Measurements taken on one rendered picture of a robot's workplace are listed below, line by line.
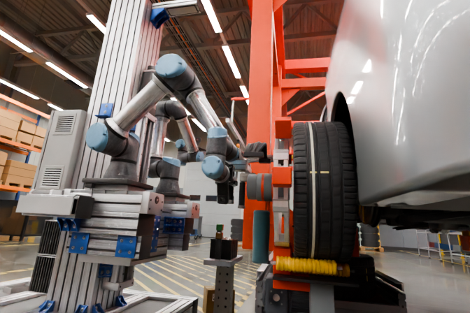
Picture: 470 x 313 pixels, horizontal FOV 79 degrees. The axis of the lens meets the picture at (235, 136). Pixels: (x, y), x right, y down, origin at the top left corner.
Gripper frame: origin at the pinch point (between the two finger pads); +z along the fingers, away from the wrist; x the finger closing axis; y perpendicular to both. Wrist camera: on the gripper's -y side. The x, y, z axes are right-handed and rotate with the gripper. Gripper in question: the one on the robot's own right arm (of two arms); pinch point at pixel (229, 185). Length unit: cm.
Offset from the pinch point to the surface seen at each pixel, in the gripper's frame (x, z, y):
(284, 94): -20, 256, 169
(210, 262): 19, 49, -39
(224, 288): 14, 69, -56
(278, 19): -14, 151, 215
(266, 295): -16, 35, -51
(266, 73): -10, 56, 89
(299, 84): -41, 250, 181
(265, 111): -10, 56, 60
